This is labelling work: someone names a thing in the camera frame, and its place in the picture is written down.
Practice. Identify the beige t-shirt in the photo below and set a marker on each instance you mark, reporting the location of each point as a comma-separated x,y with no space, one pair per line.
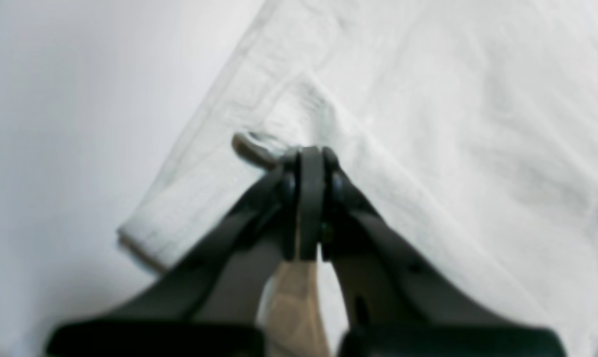
471,125

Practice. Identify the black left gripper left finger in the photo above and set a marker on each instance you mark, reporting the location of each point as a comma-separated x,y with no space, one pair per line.
207,304

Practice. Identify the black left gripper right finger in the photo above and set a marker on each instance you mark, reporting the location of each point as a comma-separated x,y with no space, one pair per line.
398,304

